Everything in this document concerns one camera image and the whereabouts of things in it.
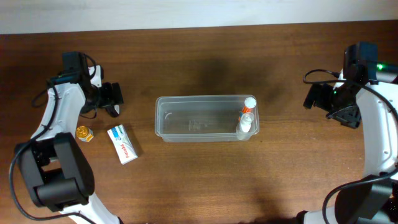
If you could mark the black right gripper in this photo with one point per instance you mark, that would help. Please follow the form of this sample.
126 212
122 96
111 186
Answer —
315 97

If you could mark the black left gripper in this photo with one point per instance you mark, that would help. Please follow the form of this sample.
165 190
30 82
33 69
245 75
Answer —
112 94

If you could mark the small jar with gold lid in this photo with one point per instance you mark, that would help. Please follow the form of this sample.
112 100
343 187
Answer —
84 133

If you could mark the orange tube with white cap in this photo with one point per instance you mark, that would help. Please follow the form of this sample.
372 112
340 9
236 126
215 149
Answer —
249 104

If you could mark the white bottle with pink label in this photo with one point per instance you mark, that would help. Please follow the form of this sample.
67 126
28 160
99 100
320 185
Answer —
244 126

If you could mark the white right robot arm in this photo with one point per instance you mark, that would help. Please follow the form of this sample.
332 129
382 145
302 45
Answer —
363 94

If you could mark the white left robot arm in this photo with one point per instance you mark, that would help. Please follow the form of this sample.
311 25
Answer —
56 173

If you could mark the clear plastic container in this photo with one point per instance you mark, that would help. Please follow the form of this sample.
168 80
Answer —
202 118

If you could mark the white toothpaste box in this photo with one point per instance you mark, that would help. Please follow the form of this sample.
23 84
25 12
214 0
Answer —
123 146

